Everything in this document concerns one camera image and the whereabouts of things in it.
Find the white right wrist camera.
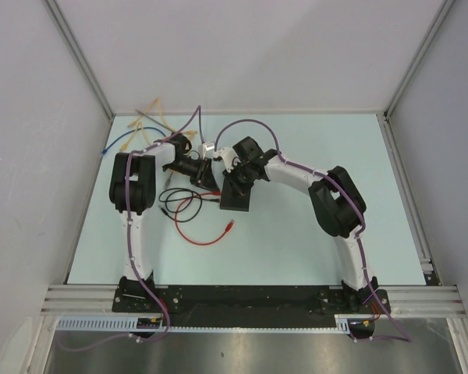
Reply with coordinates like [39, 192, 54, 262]
[213, 147, 241, 173]

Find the yellow ethernet cable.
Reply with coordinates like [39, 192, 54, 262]
[126, 99, 179, 136]
[119, 121, 198, 153]

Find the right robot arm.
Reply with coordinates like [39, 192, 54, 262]
[214, 136, 378, 312]

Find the blue ethernet cable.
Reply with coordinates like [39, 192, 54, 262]
[100, 125, 168, 156]

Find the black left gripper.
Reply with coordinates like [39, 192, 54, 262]
[164, 157, 219, 193]

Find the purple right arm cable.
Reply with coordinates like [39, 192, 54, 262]
[214, 118, 413, 343]

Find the black network switch box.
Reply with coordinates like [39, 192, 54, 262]
[219, 179, 250, 212]

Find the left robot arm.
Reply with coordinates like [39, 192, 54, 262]
[108, 133, 219, 281]

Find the red ethernet cable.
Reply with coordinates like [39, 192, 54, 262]
[174, 190, 236, 246]

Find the aluminium front frame rail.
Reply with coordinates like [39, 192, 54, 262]
[41, 284, 466, 318]

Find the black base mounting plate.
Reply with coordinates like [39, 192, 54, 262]
[112, 279, 391, 337]

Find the slotted cable duct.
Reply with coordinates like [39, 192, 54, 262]
[56, 316, 349, 334]

